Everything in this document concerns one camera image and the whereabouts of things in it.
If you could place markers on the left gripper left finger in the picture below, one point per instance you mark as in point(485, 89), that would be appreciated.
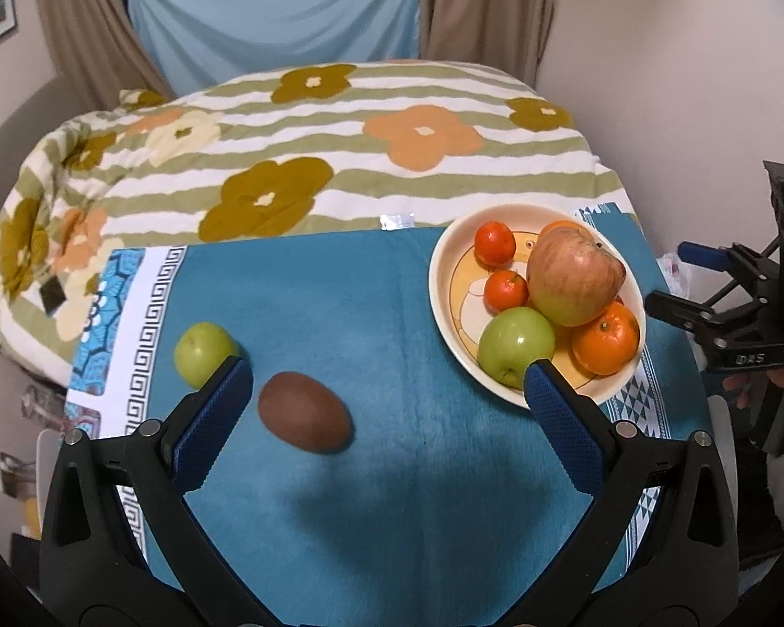
point(120, 544)

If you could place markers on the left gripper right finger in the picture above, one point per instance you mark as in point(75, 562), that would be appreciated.
point(687, 569)

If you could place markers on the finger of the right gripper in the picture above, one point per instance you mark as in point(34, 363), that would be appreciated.
point(705, 325)
point(705, 257)

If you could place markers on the large orange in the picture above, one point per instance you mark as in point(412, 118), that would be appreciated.
point(607, 344)

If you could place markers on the large yellow-red apple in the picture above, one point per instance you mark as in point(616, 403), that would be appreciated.
point(572, 278)

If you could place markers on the green apple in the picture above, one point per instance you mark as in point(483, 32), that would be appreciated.
point(201, 350)
point(511, 342)

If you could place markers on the small mandarin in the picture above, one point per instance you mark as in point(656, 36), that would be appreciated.
point(494, 244)
point(505, 289)

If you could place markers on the medium orange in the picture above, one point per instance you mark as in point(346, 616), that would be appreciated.
point(562, 224)

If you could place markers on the right hand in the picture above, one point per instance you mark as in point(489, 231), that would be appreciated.
point(777, 385)

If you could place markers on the brown kiwi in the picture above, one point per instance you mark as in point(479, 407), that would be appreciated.
point(305, 414)

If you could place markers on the teal blue cloth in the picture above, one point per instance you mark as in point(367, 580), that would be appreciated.
point(447, 503)

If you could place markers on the white patterned tray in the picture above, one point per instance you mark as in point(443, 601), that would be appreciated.
point(108, 394)

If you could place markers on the cream bowl with cartoon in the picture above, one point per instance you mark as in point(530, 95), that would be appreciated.
point(456, 294)

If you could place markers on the small black square object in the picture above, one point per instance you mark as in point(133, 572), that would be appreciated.
point(52, 295)

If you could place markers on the beige curtain right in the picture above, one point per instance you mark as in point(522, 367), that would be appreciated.
point(510, 35)

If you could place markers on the beige curtain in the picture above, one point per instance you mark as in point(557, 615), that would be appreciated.
point(96, 49)
point(510, 35)

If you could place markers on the floral striped blanket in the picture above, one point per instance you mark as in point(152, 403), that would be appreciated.
point(321, 148)

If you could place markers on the grey upholstered headboard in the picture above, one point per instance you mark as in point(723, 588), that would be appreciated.
point(48, 108)

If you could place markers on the beige curtain left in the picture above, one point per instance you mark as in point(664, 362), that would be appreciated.
point(96, 49)

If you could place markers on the light blue hanging sheet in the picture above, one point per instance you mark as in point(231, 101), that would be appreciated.
point(200, 43)

